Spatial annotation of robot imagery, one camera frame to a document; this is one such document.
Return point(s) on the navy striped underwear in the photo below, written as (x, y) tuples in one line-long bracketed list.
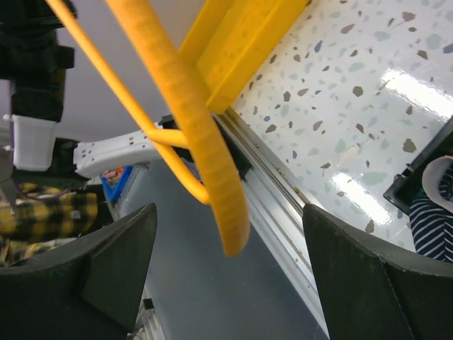
[(431, 212)]

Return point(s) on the aluminium rail frame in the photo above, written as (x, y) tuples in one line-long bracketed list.
[(266, 292)]

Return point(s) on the yellow plastic hanger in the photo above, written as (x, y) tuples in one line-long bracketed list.
[(196, 151)]

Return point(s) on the yellow black plaid cloth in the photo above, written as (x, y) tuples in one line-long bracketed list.
[(39, 224)]

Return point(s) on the black clip box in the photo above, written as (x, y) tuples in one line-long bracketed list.
[(407, 185)]

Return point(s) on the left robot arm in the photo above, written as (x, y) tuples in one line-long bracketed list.
[(35, 64)]

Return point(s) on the yellow plastic tray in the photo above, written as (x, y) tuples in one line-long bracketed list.
[(230, 40)]

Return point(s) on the blue bin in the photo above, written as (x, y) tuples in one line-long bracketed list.
[(114, 182)]

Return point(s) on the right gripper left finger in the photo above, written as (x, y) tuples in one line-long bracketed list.
[(89, 288)]

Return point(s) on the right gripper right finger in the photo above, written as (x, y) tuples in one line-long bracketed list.
[(372, 289)]

